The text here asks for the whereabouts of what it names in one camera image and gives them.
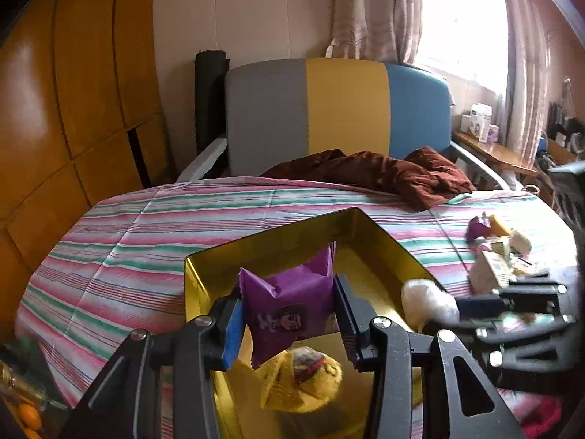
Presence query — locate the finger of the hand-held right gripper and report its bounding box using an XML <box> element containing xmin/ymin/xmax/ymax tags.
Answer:
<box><xmin>454</xmin><ymin>281</ymin><xmax>572</xmax><ymax>325</ymax></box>
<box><xmin>425</xmin><ymin>318</ymin><xmax>577</xmax><ymax>373</ymax></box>

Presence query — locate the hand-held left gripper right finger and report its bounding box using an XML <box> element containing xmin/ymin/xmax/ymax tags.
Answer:
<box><xmin>333</xmin><ymin>274</ymin><xmax>526</xmax><ymax>439</ymax></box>

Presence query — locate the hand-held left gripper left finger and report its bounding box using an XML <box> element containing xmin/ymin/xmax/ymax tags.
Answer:
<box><xmin>68</xmin><ymin>295</ymin><xmax>250</xmax><ymax>439</ymax></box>

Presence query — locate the white fluffy bundle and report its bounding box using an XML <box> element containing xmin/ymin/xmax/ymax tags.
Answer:
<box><xmin>401</xmin><ymin>279</ymin><xmax>460</xmax><ymax>330</ymax></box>

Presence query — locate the purple snack packet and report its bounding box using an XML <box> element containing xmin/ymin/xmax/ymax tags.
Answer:
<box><xmin>237</xmin><ymin>242</ymin><xmax>340</xmax><ymax>370</ymax></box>

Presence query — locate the gold-lined rectangular gift box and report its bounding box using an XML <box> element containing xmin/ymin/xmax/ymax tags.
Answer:
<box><xmin>184</xmin><ymin>207</ymin><xmax>442</xmax><ymax>439</ymax></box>

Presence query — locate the beige carton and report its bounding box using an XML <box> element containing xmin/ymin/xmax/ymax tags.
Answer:
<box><xmin>470</xmin><ymin>251</ymin><xmax>513</xmax><ymax>294</ymax></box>
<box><xmin>480</xmin><ymin>235</ymin><xmax>513</xmax><ymax>258</ymax></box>

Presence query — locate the beige rolled towel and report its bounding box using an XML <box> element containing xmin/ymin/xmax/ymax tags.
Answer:
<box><xmin>508</xmin><ymin>229</ymin><xmax>533</xmax><ymax>253</ymax></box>

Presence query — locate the red cloth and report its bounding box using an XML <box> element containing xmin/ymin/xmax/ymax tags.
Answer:
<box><xmin>496</xmin><ymin>388</ymin><xmax>564</xmax><ymax>439</ymax></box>

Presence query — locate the small purple packet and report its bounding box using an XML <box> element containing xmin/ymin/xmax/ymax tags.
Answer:
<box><xmin>465</xmin><ymin>214</ymin><xmax>492</xmax><ymax>241</ymax></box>

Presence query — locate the yellow snack packet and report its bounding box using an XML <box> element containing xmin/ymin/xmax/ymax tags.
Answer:
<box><xmin>260</xmin><ymin>346</ymin><xmax>343</xmax><ymax>413</ymax></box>

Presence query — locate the yellow sponge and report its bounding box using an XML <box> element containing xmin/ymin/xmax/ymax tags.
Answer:
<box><xmin>485</xmin><ymin>214</ymin><xmax>512</xmax><ymax>237</ymax></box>

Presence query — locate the striped bed sheet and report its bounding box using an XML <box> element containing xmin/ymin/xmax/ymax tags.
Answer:
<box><xmin>16</xmin><ymin>176</ymin><xmax>579</xmax><ymax>439</ymax></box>

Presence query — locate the wooden side table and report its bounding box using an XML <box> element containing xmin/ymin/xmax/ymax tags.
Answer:
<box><xmin>452</xmin><ymin>130</ymin><xmax>540</xmax><ymax>178</ymax></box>

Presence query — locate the brown blanket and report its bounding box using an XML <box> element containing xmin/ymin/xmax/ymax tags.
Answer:
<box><xmin>260</xmin><ymin>146</ymin><xmax>477</xmax><ymax>212</ymax></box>

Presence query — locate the cluttered shelf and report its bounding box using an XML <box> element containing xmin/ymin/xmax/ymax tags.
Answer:
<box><xmin>546</xmin><ymin>78</ymin><xmax>585</xmax><ymax>163</ymax></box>

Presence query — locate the white box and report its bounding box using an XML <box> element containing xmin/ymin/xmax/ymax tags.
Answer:
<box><xmin>461</xmin><ymin>104</ymin><xmax>493</xmax><ymax>140</ymax></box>

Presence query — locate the grey yellow blue headboard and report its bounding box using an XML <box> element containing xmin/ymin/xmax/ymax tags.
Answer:
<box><xmin>225</xmin><ymin>57</ymin><xmax>453</xmax><ymax>178</ymax></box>

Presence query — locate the patterned window curtain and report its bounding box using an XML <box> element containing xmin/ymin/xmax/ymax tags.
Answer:
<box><xmin>327</xmin><ymin>0</ymin><xmax>423</xmax><ymax>65</ymax></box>
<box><xmin>496</xmin><ymin>0</ymin><xmax>554</xmax><ymax>165</ymax></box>

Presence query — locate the orange fruit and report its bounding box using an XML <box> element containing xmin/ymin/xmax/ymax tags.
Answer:
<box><xmin>16</xmin><ymin>401</ymin><xmax>43</xmax><ymax>428</ymax></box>

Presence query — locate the black rolled mat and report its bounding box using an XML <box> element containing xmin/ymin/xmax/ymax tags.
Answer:
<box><xmin>194</xmin><ymin>49</ymin><xmax>229</xmax><ymax>156</ymax></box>

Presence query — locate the wooden wardrobe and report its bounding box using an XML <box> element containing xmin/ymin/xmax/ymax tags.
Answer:
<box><xmin>0</xmin><ymin>0</ymin><xmax>177</xmax><ymax>330</ymax></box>

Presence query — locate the grey bed rail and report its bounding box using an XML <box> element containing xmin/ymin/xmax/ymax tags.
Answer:
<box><xmin>176</xmin><ymin>137</ymin><xmax>229</xmax><ymax>184</ymax></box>
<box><xmin>450</xmin><ymin>139</ymin><xmax>509</xmax><ymax>191</ymax></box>

